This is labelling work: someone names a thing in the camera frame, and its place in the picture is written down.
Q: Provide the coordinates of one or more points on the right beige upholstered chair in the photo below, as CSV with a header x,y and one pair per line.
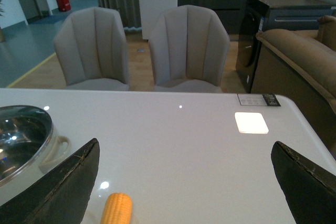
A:
x,y
188,49

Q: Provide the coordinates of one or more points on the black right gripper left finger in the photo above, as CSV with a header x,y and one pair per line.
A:
x,y
60,196

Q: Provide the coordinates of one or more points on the stainless steel pot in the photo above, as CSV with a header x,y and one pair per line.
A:
x,y
30,144

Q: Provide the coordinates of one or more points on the yellow corn cob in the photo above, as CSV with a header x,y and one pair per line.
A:
x,y
118,209

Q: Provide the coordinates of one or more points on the brown sofa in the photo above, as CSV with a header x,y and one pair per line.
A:
x,y
301,66

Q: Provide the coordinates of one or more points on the black glossy appliance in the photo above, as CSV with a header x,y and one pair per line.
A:
x,y
264,17

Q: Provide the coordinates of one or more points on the beige upholstered chair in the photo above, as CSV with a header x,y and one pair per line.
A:
x,y
92,50
188,49

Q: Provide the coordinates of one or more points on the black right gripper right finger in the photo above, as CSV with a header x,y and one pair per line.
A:
x,y
309,189

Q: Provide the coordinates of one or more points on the black white table sticker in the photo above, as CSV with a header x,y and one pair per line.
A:
x,y
258,100

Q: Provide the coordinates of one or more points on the left beige upholstered chair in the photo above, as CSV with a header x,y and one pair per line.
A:
x,y
92,50

